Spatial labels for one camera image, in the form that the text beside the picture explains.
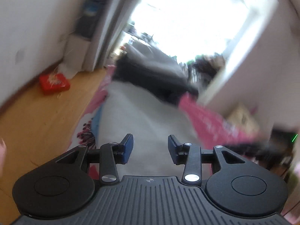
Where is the pink floral bed blanket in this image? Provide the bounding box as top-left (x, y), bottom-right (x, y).
top-left (70, 67), bottom-right (256, 149)

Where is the white fabric storage bag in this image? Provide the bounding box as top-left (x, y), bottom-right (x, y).
top-left (97, 81), bottom-right (201, 178)

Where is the cream wooden cabinet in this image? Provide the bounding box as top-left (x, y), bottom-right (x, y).
top-left (226, 103), bottom-right (260, 135)

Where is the black garment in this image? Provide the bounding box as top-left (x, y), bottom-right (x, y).
top-left (112, 42), bottom-right (199, 106)

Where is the red package on floor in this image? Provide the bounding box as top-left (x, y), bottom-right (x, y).
top-left (39, 73), bottom-right (71, 95)

